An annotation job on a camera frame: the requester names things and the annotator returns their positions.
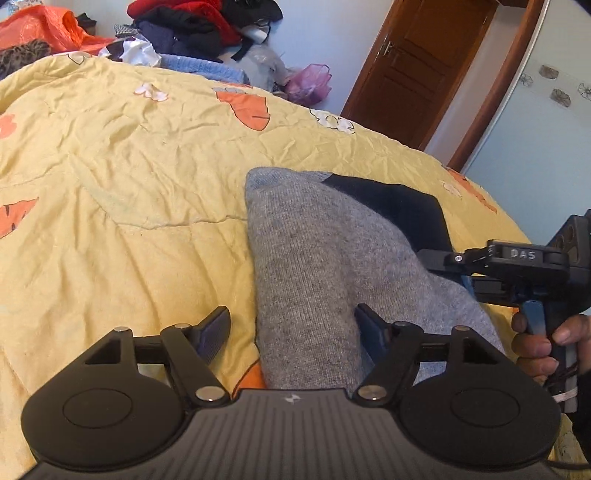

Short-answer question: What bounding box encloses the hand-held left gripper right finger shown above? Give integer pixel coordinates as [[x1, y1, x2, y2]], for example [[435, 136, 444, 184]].
[[353, 303, 509, 408]]

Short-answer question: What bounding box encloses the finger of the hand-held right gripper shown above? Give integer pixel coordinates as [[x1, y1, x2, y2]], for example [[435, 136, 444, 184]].
[[417, 247, 492, 278]]

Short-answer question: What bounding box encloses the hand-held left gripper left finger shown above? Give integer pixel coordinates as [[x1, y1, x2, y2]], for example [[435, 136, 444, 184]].
[[76, 305, 232, 408]]

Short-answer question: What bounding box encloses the grey and navy sweater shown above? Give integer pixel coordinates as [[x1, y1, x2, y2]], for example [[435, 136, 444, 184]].
[[244, 166, 506, 389]]

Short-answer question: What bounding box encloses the person's right hand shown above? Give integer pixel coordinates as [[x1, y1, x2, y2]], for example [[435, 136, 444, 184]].
[[510, 311, 591, 385]]

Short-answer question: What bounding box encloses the yellow printed blanket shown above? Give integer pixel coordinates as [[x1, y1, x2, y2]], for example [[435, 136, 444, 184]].
[[0, 53, 575, 480]]

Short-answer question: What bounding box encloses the brown wooden door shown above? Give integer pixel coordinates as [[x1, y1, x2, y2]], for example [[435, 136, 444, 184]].
[[341, 0, 500, 151]]

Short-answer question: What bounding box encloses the pink plastic bag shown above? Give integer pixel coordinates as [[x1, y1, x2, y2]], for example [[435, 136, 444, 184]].
[[283, 63, 334, 105]]

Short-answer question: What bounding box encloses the clear plastic bag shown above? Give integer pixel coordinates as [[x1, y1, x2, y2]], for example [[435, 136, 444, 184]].
[[242, 44, 296, 94]]

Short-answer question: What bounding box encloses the light blue knitted cloth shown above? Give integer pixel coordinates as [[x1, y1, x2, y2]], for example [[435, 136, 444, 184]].
[[159, 54, 246, 85]]

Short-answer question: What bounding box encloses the navy blue garment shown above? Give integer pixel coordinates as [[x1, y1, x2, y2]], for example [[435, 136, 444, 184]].
[[131, 10, 241, 60]]

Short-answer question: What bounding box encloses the red garment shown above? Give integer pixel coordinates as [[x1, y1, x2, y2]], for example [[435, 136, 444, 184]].
[[126, 0, 223, 25]]

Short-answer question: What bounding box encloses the leopard print cloth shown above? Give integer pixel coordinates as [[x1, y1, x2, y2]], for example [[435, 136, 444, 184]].
[[0, 39, 52, 80]]

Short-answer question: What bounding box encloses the orange plastic bag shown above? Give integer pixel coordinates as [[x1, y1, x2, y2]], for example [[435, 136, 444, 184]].
[[0, 4, 116, 57]]

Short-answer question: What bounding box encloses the brown wooden door frame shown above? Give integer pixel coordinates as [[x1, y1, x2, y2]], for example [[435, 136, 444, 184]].
[[447, 0, 551, 172]]

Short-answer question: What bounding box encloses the black cable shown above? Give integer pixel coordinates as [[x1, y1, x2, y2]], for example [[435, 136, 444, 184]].
[[546, 457, 591, 472]]

